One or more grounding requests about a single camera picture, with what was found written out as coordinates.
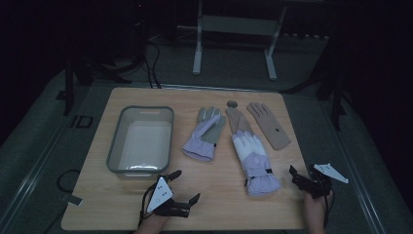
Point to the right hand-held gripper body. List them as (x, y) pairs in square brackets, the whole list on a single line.
[(319, 182)]

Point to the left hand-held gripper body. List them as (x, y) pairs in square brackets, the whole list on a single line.
[(160, 195)]

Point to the purple and white ski glove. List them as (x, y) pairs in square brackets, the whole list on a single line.
[(255, 159)]

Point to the grey plastic bin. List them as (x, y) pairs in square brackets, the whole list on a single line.
[(142, 143)]

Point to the purple glove with grey palm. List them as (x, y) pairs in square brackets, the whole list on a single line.
[(204, 136)]

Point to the beige glove with dark button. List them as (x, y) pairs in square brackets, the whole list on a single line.
[(268, 125)]

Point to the person's right hand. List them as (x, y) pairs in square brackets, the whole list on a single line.
[(315, 209)]

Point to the person's left hand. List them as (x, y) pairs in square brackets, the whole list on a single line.
[(152, 222)]

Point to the grey tape piece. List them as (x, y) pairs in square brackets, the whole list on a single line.
[(72, 200)]

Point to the black stand legs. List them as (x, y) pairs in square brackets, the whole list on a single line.
[(334, 91)]

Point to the grey round table disc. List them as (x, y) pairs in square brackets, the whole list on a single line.
[(232, 104)]

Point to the black tripod stand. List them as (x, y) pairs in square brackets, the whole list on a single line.
[(84, 71)]

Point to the white metal stand frame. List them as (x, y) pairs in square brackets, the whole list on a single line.
[(233, 25)]

